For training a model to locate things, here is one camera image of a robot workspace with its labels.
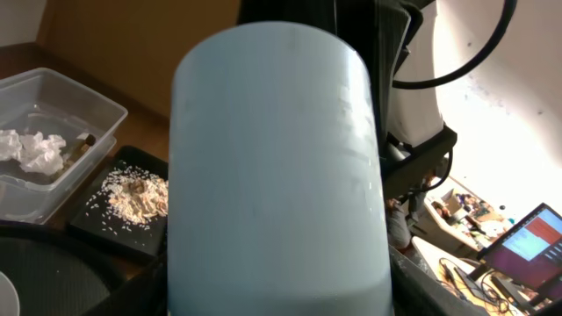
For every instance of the clear plastic bin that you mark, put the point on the clear plastic bin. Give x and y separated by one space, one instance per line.
54 132

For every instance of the food scraps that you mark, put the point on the food scraps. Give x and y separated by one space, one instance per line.
133 195

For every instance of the black rectangular tray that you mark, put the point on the black rectangular tray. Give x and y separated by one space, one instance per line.
96 220

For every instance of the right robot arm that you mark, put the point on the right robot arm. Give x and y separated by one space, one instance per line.
394 40

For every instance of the blue cup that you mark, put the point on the blue cup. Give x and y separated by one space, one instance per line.
275 196

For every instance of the round black tray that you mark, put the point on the round black tray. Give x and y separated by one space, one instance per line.
53 273

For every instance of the cluttered background desk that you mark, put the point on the cluttered background desk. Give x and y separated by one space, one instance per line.
448 233

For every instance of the gold foil wrapper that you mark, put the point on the gold foil wrapper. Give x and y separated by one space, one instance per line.
72 154

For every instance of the laptop with lit screen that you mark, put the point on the laptop with lit screen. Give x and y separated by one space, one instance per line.
530 252

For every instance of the white napkin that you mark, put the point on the white napkin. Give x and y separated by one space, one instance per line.
33 152

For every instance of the grey plate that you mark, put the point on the grey plate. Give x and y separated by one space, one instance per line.
9 300

